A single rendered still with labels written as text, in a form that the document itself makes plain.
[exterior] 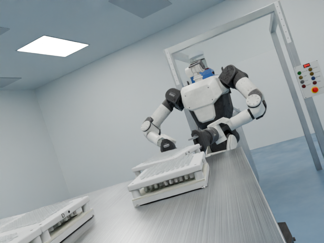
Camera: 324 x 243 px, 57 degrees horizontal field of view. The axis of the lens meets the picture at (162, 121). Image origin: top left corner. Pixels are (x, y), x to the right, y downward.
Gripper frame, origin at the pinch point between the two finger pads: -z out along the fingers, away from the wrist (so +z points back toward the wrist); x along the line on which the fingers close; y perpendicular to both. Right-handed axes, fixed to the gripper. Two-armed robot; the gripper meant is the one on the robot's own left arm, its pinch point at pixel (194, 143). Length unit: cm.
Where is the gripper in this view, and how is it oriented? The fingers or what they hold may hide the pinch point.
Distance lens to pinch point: 152.8
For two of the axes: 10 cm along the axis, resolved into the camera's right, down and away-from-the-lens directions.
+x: 3.2, 9.5, 0.1
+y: -7.1, 2.4, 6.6
